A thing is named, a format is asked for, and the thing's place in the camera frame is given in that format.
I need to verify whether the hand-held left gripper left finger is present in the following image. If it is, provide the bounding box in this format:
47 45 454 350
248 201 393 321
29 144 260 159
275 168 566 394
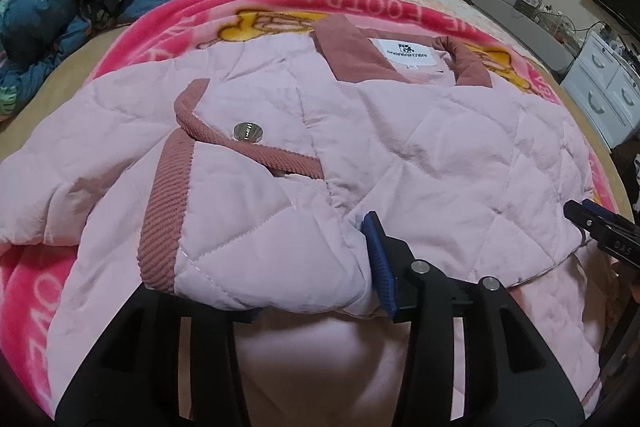
55 287 253 427

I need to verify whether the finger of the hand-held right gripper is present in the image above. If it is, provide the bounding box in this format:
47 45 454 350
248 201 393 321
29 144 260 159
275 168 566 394
564 199 608 253

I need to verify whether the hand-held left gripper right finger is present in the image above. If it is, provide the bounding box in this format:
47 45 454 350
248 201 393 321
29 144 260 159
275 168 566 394
361 211 586 427

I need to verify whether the pink quilted jacket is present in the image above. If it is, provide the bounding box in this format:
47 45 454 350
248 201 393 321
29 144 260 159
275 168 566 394
0 18 618 427

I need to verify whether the dark cloth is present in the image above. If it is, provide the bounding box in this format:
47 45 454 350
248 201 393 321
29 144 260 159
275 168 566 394
612 139 640 212

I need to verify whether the white drawer cabinet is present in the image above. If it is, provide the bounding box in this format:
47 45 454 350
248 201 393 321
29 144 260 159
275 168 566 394
560 29 640 142

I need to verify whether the pink printed blanket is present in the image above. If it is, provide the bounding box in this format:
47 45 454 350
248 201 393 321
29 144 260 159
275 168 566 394
0 0 626 427

